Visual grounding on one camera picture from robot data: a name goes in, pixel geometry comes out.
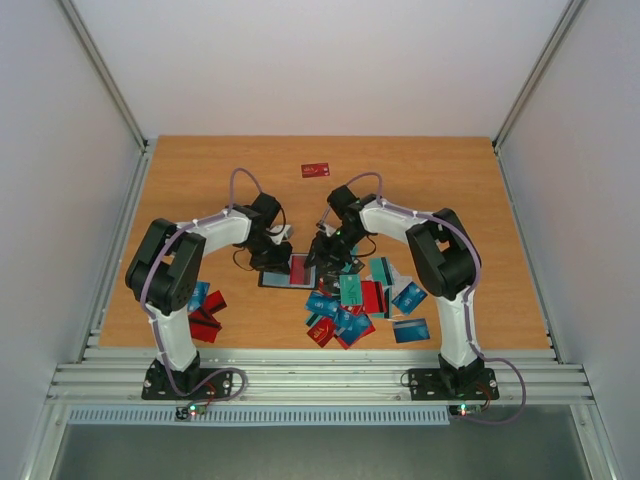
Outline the teal stripe card upper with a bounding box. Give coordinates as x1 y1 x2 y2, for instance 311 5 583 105
370 257 394 287

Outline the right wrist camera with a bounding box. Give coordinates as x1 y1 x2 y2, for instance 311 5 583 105
316 220 336 237

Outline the blue stripe card right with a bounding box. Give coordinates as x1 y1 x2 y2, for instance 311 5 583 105
392 318 430 344

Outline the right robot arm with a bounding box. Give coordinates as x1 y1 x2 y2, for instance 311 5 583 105
306 185 485 397

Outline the aluminium rail frame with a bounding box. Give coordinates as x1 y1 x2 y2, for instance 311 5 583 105
47 348 594 405

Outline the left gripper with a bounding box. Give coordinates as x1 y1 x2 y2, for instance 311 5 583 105
246 234 294 275

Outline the large red card left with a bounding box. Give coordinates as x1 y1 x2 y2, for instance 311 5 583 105
188 308 221 343

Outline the teal VIP card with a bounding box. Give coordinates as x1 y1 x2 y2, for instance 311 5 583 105
339 274 363 306

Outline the small red card left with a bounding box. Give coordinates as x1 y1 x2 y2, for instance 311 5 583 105
201 290 227 315

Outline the blue VIP card left pile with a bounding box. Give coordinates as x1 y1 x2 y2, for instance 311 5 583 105
305 291 340 318

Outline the blue card front pile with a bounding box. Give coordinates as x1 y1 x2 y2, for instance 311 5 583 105
336 315 375 349

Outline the red VIP card front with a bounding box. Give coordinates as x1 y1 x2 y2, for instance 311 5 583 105
307 318 335 348

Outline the black leather card holder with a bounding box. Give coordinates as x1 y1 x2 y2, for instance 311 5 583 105
258 257 318 290

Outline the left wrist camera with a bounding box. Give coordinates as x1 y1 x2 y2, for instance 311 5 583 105
266 224 294 245

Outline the red vip card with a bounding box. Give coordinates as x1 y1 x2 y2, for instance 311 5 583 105
307 318 335 348
289 254 315 287

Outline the grey cable duct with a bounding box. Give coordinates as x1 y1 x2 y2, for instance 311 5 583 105
67 405 450 427

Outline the blue card right pile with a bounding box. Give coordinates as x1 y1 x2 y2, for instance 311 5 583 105
391 281 428 315

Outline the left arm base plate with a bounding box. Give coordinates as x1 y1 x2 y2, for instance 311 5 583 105
141 363 235 400

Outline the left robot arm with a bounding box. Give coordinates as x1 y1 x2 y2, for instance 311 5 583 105
125 193 292 398

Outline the red stripe card centre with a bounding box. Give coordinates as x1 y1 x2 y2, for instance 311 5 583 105
361 280 387 314

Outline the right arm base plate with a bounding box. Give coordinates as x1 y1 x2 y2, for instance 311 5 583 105
406 368 500 401

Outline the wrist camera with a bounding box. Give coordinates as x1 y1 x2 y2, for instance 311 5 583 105
316 220 336 237
266 224 294 245

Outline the blue card left group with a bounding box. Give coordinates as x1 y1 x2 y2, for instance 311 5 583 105
187 281 210 313

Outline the lone red card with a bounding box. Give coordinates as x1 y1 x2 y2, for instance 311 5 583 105
301 163 330 178

